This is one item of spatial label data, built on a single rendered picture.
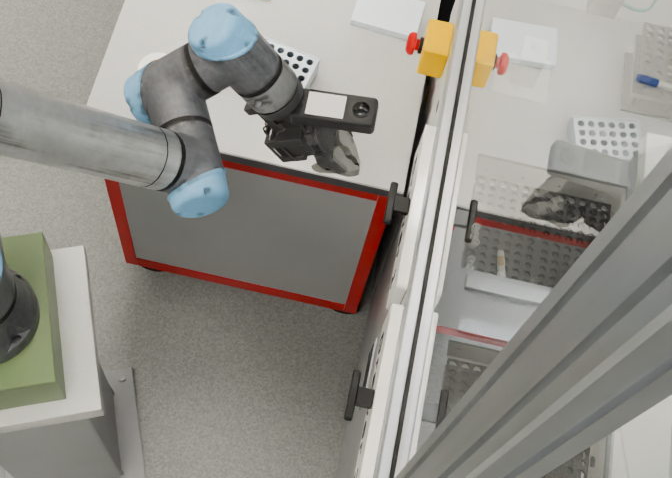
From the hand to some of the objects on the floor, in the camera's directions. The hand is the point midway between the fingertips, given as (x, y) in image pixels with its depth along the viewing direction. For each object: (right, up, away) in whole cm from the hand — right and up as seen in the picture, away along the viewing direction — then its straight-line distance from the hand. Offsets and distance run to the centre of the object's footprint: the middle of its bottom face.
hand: (358, 167), depth 144 cm
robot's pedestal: (-63, -58, +76) cm, 115 cm away
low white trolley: (-21, -1, +107) cm, 109 cm away
